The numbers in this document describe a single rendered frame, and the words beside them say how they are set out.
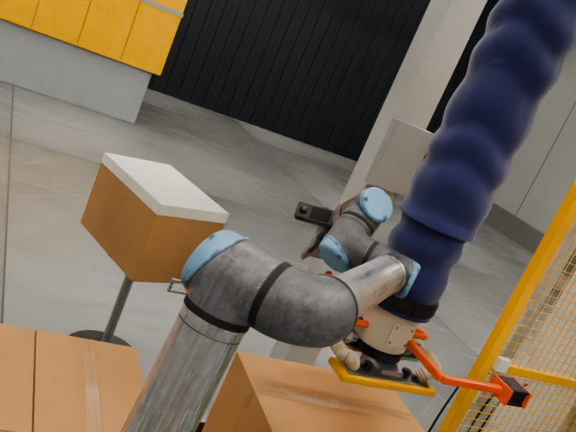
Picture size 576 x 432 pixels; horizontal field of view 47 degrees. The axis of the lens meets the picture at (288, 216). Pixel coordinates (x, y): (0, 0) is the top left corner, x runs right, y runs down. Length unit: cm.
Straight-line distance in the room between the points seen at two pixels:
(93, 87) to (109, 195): 573
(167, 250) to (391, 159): 111
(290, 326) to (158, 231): 212
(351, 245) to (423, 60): 149
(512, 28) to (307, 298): 108
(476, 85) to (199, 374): 113
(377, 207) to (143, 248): 168
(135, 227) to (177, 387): 214
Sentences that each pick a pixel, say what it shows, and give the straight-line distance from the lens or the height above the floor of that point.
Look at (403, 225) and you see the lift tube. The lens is 193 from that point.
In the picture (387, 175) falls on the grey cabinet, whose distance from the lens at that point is 292.
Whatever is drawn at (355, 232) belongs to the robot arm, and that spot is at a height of 157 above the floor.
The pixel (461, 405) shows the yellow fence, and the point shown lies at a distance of 306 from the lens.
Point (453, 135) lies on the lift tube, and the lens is 186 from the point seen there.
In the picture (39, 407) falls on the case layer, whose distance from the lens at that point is 237.
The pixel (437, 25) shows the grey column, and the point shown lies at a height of 218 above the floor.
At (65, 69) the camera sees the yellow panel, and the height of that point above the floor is 39.
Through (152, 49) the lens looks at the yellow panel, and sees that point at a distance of 902.
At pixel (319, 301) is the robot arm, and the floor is 159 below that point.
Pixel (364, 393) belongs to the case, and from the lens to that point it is 233.
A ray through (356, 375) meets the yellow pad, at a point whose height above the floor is 114.
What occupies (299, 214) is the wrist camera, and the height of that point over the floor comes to 150.
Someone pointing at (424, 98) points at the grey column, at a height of 189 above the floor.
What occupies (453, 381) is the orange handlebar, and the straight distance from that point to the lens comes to 193.
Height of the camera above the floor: 193
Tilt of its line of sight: 14 degrees down
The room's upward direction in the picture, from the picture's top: 24 degrees clockwise
